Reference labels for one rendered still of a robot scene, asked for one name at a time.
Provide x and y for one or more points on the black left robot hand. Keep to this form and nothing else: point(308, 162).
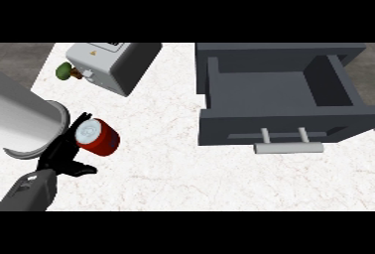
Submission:
point(60, 155)

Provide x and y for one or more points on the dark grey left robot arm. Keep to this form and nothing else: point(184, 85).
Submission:
point(29, 193)

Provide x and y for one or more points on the red can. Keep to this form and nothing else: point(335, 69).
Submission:
point(99, 140)

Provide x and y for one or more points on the dark grey drawer front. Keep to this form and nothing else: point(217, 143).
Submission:
point(224, 125)

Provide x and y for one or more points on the large pale grey cylinder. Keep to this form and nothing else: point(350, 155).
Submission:
point(23, 122)

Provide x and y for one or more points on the green vegetable with brown stem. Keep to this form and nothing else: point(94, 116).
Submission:
point(62, 70)

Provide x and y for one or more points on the white and grey box appliance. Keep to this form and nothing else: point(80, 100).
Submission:
point(109, 67)

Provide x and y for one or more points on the dark grey cabinet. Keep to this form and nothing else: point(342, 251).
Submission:
point(263, 89)

